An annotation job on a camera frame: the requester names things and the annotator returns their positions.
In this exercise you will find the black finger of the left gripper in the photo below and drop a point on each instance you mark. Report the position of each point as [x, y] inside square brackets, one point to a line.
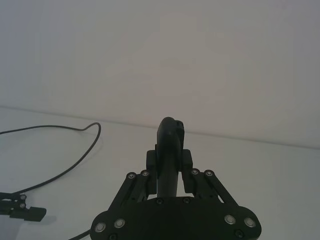
[30, 214]

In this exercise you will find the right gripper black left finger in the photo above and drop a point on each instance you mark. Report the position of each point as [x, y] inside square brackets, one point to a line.
[136, 186]

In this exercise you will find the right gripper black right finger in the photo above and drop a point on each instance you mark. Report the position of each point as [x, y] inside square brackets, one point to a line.
[212, 186]

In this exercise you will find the black power plug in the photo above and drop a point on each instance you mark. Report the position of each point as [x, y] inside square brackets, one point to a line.
[169, 140]

